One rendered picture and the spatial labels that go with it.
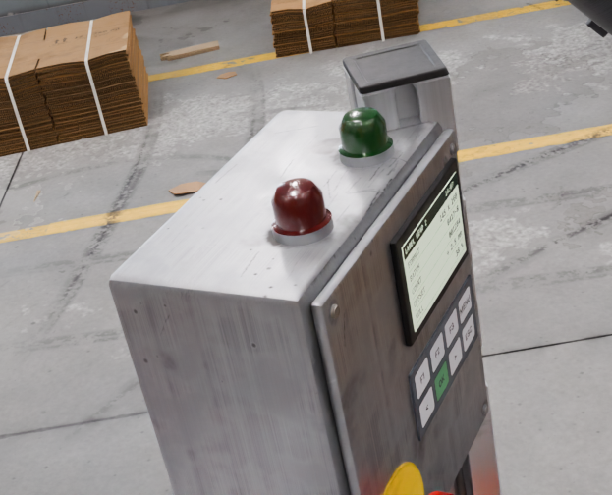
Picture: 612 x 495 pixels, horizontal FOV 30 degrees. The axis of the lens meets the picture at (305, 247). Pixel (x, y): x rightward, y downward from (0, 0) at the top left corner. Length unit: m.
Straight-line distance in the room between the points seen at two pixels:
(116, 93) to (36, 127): 0.35
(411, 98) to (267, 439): 0.18
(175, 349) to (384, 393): 0.10
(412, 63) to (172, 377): 0.20
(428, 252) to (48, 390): 2.66
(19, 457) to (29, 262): 1.02
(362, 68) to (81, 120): 4.06
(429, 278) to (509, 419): 2.15
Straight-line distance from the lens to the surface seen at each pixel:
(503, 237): 3.36
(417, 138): 0.55
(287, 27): 4.95
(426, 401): 0.56
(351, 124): 0.52
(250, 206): 0.51
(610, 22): 0.85
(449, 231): 0.55
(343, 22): 4.94
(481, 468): 0.69
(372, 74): 0.56
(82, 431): 2.96
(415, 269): 0.52
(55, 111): 4.61
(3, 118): 4.65
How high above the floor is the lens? 1.71
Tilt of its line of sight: 29 degrees down
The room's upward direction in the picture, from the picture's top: 12 degrees counter-clockwise
